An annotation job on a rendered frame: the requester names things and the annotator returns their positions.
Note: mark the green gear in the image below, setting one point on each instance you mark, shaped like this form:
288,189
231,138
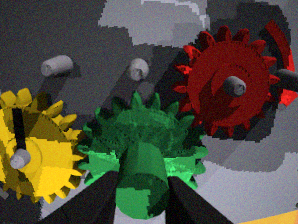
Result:
144,144

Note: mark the yellow gear with black stripe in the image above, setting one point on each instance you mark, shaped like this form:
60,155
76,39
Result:
48,136

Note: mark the red gear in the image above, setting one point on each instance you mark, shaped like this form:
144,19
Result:
208,68

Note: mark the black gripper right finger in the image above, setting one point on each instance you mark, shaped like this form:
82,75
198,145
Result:
188,207

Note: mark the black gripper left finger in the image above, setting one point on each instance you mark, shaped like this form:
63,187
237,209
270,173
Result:
93,205

